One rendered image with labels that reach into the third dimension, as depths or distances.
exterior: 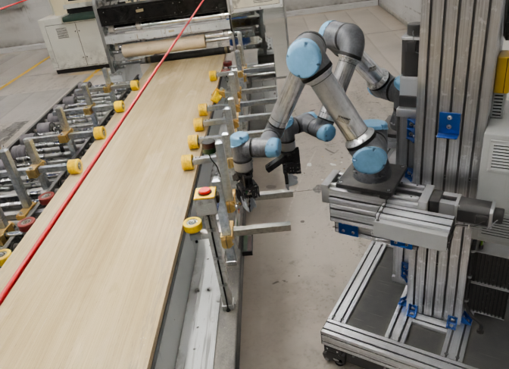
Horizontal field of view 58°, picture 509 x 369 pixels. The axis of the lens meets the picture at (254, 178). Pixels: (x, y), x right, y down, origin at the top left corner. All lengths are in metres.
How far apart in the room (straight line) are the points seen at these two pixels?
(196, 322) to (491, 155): 1.28
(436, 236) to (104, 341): 1.17
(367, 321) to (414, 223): 0.80
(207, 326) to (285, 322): 0.88
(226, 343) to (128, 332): 0.36
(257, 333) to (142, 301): 1.14
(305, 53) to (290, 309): 1.67
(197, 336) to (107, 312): 0.39
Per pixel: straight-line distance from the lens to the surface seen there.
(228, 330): 1.77
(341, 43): 1.96
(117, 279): 1.81
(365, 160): 1.64
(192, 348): 1.85
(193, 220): 1.98
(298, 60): 1.53
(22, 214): 2.63
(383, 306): 2.50
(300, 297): 2.84
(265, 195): 2.16
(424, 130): 1.92
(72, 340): 1.65
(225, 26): 4.45
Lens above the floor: 1.99
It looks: 29 degrees down
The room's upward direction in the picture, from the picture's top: 8 degrees counter-clockwise
